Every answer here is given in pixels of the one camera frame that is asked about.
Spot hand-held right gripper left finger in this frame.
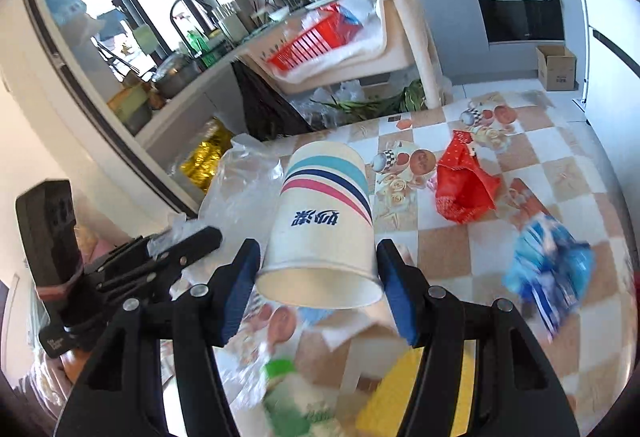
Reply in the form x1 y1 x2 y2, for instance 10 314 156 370
54 238 262 437

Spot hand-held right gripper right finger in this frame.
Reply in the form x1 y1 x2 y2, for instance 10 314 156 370
375 239 581 437

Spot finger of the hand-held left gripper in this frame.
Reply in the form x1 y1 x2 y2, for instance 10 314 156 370
97 226 223 300
94 236 153 281

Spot clear plastic bag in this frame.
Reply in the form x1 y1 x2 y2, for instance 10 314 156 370
200 134 286 243

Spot striped paper cup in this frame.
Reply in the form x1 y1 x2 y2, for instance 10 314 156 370
256 142 383 309

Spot red plastic bag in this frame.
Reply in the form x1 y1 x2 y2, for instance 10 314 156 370
435 129 502 224

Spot blue snack wrapper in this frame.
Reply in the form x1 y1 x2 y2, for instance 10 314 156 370
502 214 596 343

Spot person's left forearm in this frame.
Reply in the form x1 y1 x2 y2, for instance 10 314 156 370
15 347 96 423

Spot gold foil bag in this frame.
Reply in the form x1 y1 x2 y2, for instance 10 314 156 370
179 117 237 194

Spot yellow sponge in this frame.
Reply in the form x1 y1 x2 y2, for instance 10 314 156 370
354 344 476 437

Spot green plastic bottle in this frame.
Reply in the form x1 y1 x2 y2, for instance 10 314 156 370
260 357 351 437

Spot black hanging cloth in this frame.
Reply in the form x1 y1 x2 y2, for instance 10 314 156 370
231 61 313 142

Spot large steel stockpot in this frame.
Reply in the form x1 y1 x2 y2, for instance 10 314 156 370
151 52 202 98

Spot green leafy vegetables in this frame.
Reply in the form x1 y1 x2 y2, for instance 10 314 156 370
320 79 428 118

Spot checked floral tablecloth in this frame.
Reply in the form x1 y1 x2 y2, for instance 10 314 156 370
165 89 636 437

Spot red plastic basket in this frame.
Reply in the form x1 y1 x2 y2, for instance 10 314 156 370
266 4 361 72

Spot black kitchen faucet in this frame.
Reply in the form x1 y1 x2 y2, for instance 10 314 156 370
170 0 221 50

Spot cardboard box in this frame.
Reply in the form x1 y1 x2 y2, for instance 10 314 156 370
536 45 577 91

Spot black built-in oven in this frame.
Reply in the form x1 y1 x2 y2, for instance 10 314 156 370
469 0 567 45

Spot white refrigerator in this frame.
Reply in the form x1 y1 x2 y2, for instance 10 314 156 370
580 0 640 158

